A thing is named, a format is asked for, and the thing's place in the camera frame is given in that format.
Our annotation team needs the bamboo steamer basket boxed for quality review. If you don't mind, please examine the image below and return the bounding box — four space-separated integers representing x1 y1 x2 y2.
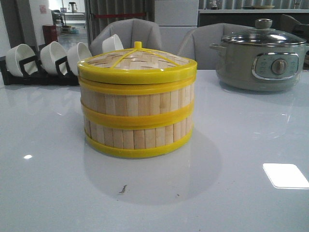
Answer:
79 76 196 129
84 115 194 159

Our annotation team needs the bamboo steamer lid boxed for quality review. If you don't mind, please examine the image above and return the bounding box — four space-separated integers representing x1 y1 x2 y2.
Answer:
78 42 197 85

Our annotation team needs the grey armchair right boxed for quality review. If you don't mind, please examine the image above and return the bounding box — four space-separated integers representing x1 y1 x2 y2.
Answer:
177 23 250 70

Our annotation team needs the grey armchair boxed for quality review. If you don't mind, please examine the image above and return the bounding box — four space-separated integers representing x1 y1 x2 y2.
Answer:
177 23 250 70
89 18 162 56

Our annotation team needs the white bowl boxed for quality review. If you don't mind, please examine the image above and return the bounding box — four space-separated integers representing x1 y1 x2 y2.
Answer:
67 42 92 76
40 41 67 75
102 34 124 53
5 43 35 77

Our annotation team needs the grey armchair left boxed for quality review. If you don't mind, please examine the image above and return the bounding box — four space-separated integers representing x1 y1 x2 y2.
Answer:
89 18 162 56

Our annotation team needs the white cabinet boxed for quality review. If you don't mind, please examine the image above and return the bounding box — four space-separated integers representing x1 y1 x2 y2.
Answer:
154 0 199 54

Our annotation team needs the grey-green electric cooker pot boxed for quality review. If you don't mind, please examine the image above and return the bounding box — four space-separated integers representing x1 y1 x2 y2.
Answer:
210 43 309 91

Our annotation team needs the red barrier belt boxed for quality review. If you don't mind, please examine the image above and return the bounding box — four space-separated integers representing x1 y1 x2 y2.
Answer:
90 12 147 19

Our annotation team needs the black dish rack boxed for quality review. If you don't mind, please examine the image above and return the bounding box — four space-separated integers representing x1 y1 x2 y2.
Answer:
0 55 79 86

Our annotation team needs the dark grey counter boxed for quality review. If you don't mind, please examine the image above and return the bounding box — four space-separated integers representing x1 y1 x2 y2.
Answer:
197 8 309 28

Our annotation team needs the red trash bin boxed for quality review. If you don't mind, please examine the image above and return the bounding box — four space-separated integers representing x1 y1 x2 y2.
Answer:
42 25 58 45

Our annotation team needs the glass cooker lid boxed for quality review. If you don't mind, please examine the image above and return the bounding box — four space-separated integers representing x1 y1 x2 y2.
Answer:
221 18 307 46

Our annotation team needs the yellow plate on counter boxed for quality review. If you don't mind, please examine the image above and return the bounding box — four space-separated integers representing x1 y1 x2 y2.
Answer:
251 5 275 10

